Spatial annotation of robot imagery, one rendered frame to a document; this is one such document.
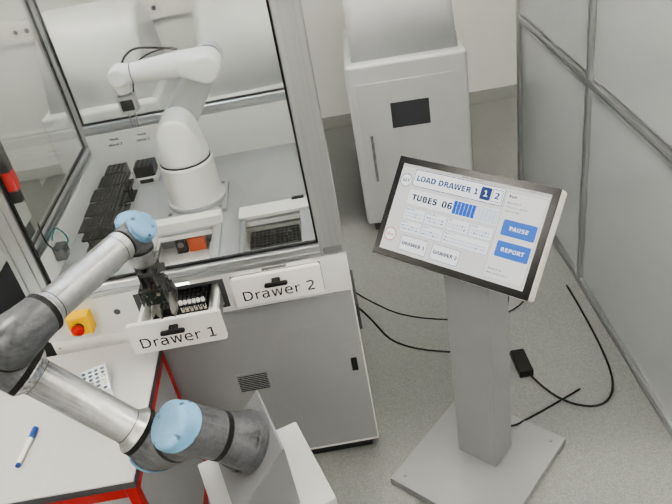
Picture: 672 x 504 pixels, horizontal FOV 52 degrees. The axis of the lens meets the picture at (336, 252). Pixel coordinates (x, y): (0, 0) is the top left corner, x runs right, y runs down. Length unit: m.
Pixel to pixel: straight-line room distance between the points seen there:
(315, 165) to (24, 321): 0.93
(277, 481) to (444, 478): 1.10
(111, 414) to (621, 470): 1.82
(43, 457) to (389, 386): 1.49
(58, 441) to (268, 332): 0.73
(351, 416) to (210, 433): 1.14
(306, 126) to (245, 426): 0.84
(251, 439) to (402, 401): 1.40
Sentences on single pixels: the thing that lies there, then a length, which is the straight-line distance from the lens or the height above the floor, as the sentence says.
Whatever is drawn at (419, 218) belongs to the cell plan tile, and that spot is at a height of 1.07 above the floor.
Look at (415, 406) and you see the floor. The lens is 2.94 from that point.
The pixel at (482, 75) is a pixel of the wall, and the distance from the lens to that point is 5.46.
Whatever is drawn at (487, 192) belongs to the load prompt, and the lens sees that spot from 1.97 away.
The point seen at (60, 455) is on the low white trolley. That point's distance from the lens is 2.12.
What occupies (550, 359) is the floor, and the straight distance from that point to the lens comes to 3.12.
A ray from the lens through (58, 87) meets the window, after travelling 2.02.
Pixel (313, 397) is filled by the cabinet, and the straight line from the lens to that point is 2.56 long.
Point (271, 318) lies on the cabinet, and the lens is 2.31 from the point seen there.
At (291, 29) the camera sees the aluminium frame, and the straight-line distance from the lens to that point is 1.87.
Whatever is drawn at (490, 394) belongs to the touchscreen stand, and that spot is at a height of 0.41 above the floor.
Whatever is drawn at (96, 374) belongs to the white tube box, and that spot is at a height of 0.79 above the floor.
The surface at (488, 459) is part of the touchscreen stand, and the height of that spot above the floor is 0.06.
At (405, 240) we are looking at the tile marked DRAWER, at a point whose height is 1.01.
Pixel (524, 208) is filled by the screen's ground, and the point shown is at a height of 1.14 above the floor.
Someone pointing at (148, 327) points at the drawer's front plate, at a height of 0.91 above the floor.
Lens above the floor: 2.15
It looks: 33 degrees down
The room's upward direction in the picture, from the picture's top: 11 degrees counter-clockwise
